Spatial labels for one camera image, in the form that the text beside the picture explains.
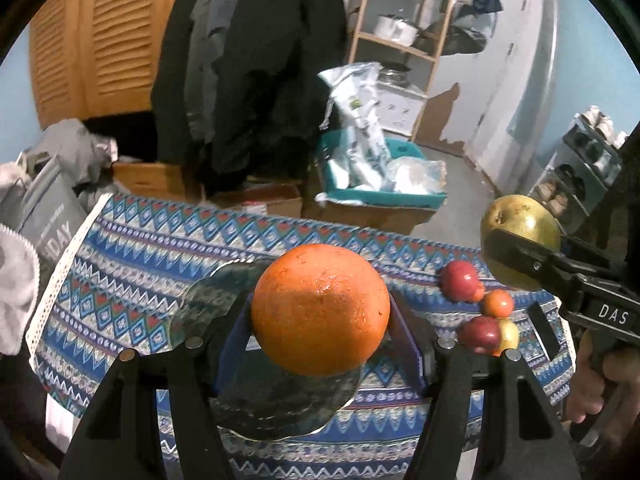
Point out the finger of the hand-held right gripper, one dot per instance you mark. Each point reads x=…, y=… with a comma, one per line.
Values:
x=530, y=262
x=592, y=257

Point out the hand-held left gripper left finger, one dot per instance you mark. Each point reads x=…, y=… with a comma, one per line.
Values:
x=227, y=355

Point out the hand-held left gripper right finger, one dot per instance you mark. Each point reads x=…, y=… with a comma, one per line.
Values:
x=402, y=340

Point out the yellow green apple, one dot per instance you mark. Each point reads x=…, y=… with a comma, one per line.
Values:
x=520, y=215

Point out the yellow red apple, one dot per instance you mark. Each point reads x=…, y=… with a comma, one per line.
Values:
x=510, y=335

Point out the dark glass plate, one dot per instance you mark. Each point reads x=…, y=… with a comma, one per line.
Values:
x=290, y=402

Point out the large orange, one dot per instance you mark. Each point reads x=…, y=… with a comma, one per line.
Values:
x=320, y=310

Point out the person's right hand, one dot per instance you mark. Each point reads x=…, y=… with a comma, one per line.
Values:
x=582, y=390

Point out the small tangerine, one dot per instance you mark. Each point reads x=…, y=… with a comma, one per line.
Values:
x=497, y=304

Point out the black rectangular object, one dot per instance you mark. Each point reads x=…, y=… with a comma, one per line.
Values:
x=542, y=332

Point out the shoe rack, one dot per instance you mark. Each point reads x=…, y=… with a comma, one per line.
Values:
x=575, y=170

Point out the blue patterned tablecloth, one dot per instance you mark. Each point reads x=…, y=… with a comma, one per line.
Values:
x=145, y=265

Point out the large cardboard box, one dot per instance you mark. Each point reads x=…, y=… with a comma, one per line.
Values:
x=370, y=216

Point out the clear plastic bag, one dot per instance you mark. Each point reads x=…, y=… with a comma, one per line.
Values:
x=415, y=175

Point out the flat cardboard box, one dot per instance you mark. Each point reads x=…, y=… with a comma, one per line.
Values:
x=265, y=200

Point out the teal plastic bin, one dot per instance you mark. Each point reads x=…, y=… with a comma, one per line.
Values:
x=405, y=149

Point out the wooden crate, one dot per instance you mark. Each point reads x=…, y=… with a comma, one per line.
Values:
x=150, y=177

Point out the white storage box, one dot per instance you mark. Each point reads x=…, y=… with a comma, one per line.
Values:
x=397, y=110

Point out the grey refrigerator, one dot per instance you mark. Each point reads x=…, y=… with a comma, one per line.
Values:
x=537, y=60

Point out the white printed sack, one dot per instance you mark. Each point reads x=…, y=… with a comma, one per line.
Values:
x=357, y=125

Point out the white knit cloth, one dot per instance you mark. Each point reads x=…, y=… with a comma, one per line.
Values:
x=15, y=285

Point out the grey printed tote bag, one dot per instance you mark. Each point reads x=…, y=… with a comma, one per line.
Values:
x=47, y=215

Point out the small metal pot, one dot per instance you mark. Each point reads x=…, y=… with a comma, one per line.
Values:
x=395, y=76

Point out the dark hanging cloth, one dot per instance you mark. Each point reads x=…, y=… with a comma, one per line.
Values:
x=477, y=20

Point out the wooden shelf rack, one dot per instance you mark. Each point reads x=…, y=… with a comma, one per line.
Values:
x=440, y=25

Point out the grey clothing pile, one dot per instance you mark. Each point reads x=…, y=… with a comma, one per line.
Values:
x=75, y=150

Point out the black hanging jacket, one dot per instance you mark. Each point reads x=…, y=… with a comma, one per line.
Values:
x=280, y=70

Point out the grey hanging jacket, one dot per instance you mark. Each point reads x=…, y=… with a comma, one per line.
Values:
x=215, y=35

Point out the wooden louvered cabinet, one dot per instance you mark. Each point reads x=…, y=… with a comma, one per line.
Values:
x=100, y=35

